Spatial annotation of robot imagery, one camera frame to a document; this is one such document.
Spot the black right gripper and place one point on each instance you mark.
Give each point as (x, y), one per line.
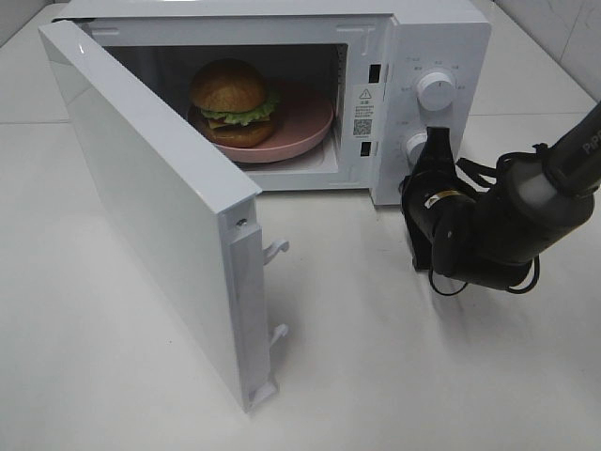
(436, 203)

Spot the white timer knob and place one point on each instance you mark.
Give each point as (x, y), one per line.
(414, 146)

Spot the pink round plate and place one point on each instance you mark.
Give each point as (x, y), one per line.
(299, 122)

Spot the white microwave door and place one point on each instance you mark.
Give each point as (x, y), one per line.
(181, 205)

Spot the burger with lettuce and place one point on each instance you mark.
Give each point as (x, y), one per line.
(232, 104)

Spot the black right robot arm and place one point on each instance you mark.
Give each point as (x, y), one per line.
(487, 226)

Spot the white upper power knob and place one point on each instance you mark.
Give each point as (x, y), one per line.
(436, 90)

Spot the white warning label sticker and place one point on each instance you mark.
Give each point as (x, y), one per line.
(363, 111)

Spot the white microwave oven body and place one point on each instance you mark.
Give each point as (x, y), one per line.
(331, 46)

